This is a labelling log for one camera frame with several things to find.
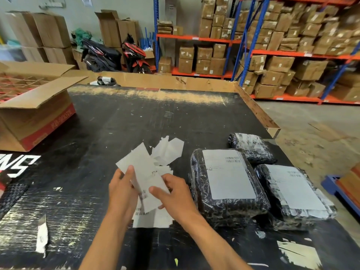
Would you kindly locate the person's left hand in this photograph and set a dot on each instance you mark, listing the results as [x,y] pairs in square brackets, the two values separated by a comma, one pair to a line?
[121,194]

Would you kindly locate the person's right hand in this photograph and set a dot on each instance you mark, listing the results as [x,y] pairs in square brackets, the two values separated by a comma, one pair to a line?
[180,199]

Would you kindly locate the person's left thumb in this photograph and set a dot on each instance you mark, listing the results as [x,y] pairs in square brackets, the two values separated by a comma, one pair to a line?
[130,175]

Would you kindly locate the person's right thumb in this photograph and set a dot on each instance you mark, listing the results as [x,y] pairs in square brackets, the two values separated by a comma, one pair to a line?
[159,191]

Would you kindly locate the white shipping label sheet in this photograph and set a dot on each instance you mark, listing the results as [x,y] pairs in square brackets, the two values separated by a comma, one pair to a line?
[146,174]

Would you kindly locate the person's left forearm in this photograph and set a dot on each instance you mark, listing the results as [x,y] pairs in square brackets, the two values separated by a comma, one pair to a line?
[105,244]

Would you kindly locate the person's right forearm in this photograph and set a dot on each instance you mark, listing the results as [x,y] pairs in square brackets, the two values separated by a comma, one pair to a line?
[209,244]

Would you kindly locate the pile of white label papers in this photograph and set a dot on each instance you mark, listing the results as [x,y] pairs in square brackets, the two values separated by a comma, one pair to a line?
[153,219]

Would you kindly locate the large black bubble-wrap parcel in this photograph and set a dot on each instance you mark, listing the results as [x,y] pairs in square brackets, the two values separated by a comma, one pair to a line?
[227,177]

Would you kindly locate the small black bubble-wrap parcel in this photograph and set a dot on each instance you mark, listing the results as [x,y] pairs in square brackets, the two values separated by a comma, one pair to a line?
[251,147]

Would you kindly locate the torn white paper strip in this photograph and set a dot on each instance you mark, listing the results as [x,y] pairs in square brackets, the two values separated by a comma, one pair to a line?
[42,236]

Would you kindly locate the open cardboard box with dividers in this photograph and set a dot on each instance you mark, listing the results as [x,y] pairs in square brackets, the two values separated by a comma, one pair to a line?
[31,109]

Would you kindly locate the red motor scooter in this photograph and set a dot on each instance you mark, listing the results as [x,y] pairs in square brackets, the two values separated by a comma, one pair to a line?
[135,54]

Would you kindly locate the black motor scooter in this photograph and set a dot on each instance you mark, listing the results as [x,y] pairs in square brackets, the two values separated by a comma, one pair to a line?
[99,56]

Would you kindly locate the bundle of blue pipes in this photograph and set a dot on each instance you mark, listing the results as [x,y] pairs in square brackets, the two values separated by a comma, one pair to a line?
[146,40]

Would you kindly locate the flat black bubble-wrap parcel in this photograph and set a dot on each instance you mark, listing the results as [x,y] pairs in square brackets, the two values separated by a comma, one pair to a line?
[295,194]

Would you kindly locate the open tall cardboard carton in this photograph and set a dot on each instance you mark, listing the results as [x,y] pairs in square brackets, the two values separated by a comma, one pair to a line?
[116,32]

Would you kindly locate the white paper scrap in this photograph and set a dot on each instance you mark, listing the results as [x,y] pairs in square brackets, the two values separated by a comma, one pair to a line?
[299,253]

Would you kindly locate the tall stacked cardboard cartons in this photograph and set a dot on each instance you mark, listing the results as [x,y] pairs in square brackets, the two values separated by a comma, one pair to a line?
[39,33]

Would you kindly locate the blue pallet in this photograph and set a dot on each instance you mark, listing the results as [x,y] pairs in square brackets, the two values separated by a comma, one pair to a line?
[337,188]

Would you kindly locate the blue and orange shelving rack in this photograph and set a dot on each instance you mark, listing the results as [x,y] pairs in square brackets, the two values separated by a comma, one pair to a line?
[254,36]

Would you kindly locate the stacks of brown shelf boxes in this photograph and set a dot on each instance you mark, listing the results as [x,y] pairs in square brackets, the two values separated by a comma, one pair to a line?
[281,39]

